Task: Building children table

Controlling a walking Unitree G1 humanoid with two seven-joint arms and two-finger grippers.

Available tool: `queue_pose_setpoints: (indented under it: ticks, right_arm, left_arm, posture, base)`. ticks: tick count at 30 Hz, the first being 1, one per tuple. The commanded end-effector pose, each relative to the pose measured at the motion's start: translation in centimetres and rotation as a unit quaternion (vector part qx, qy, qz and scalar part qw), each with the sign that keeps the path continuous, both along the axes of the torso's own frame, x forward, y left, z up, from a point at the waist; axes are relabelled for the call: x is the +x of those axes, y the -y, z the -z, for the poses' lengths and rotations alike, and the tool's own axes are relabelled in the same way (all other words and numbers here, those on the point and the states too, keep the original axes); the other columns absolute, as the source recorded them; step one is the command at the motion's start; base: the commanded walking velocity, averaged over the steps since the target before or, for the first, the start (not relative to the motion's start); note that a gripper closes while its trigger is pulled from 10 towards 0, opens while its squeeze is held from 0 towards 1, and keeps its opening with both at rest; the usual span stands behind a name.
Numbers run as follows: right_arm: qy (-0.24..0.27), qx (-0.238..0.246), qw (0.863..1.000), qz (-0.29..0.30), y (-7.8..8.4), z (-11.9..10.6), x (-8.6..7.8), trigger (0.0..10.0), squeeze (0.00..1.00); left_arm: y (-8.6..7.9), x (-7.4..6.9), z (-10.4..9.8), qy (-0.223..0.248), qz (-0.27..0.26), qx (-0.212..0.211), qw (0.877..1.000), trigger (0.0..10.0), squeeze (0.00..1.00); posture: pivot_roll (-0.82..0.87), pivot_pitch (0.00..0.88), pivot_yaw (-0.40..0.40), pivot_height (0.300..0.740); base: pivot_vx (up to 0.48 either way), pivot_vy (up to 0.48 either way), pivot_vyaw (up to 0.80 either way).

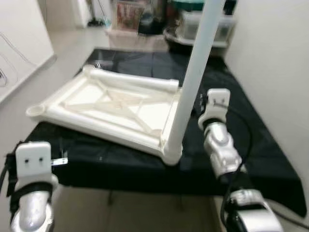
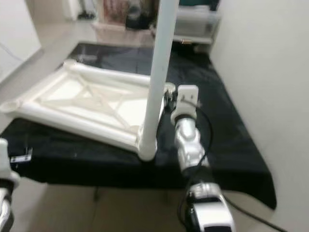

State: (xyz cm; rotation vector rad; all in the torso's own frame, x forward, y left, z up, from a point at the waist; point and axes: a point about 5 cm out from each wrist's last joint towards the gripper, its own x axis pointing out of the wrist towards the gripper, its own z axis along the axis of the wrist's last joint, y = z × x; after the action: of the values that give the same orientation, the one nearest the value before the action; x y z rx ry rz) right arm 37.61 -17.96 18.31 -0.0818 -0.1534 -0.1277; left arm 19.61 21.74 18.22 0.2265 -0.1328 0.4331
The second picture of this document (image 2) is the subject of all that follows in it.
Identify white plastic children table top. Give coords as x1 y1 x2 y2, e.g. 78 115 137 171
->
0 59 176 153

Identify black tablecloth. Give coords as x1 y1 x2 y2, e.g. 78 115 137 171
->
0 43 278 209

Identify clear plastic storage box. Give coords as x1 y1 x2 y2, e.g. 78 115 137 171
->
174 7 220 39

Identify beige low platform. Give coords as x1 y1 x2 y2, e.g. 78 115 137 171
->
92 22 155 46

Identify black bag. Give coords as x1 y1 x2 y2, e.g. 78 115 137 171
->
126 5 155 30

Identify green round lid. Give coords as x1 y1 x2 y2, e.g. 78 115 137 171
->
179 0 218 8

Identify orange-lidded box with red print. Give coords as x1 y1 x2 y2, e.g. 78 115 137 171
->
104 0 131 25

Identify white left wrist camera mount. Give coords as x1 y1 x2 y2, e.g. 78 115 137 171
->
0 138 13 177

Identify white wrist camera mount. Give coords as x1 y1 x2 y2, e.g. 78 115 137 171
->
0 138 13 177
171 85 200 119

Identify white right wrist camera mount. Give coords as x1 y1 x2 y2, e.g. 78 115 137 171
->
171 85 200 119

